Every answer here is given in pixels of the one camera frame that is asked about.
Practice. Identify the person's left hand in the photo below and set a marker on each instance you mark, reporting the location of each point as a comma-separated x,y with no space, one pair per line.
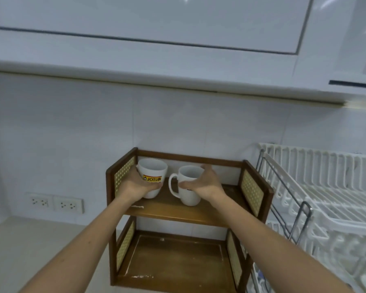
133,187

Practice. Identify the person's right hand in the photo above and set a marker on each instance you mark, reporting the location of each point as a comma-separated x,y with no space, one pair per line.
209,187

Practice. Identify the person's left thumb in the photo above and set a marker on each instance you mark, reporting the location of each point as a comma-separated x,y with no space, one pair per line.
154,188

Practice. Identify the person's right thumb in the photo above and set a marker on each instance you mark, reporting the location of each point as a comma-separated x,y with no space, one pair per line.
189,184

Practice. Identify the plain white mug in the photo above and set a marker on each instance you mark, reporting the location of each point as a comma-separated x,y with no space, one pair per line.
189,198

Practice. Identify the white mug with yellow label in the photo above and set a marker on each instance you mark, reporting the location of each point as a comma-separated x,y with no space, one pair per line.
152,170

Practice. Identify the person's right forearm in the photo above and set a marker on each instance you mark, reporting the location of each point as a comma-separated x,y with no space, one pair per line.
271,250

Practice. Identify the person's left forearm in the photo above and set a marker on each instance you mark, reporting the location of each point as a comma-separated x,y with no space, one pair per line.
85,241

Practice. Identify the brown wooden two-tier shelf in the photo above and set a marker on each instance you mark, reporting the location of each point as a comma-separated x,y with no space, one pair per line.
177,259

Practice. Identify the white plastic dish rack tray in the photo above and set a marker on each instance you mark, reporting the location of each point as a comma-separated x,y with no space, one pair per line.
332,186
338,253

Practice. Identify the white wall socket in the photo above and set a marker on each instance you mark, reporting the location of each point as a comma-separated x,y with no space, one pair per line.
68,205
39,202

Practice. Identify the chrome metal dish rack frame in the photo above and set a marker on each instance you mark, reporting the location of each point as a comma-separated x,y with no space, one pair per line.
305,210

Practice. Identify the white glossy wall cabinet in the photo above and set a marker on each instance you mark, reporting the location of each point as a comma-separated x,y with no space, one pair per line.
158,30

